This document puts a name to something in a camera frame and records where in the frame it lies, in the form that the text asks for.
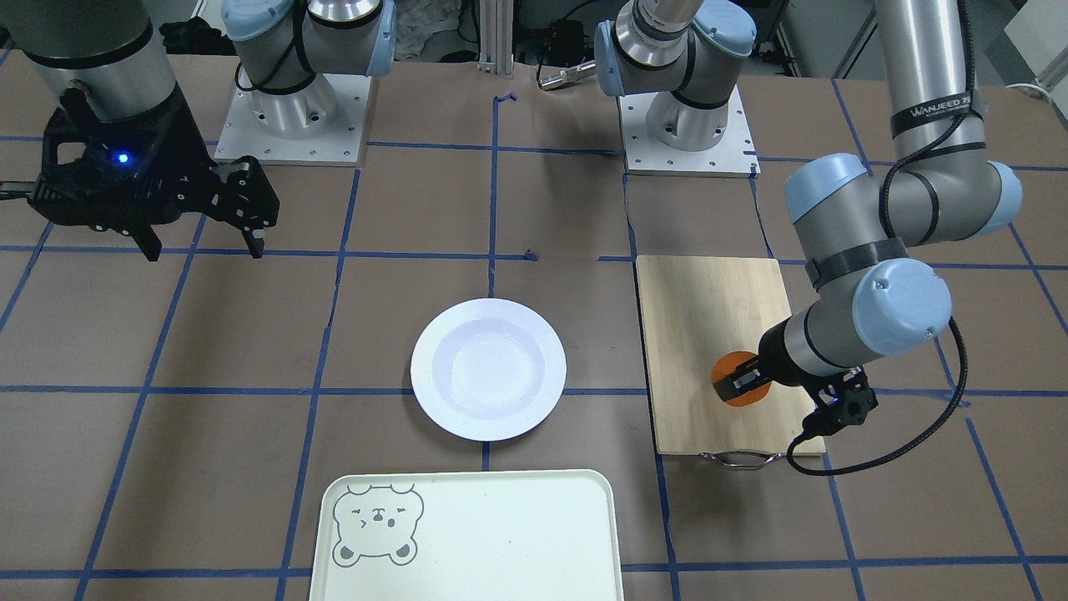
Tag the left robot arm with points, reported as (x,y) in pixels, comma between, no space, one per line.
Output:
(874,299)

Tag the white ceramic plate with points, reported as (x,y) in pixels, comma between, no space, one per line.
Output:
(488,369)

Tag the pale green bear tray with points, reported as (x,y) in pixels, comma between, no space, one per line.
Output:
(547,534)

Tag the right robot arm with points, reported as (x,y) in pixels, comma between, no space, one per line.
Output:
(114,48)

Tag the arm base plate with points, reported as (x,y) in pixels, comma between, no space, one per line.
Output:
(334,138)
(663,136)

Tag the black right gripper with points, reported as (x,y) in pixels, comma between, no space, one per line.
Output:
(178,157)

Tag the orange fruit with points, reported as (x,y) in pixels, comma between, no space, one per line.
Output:
(726,367)

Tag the aluminium frame post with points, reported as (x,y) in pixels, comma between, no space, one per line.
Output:
(495,20)

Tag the bamboo cutting board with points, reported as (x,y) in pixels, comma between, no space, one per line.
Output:
(694,310)

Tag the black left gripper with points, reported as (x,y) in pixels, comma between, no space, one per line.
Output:
(770,352)

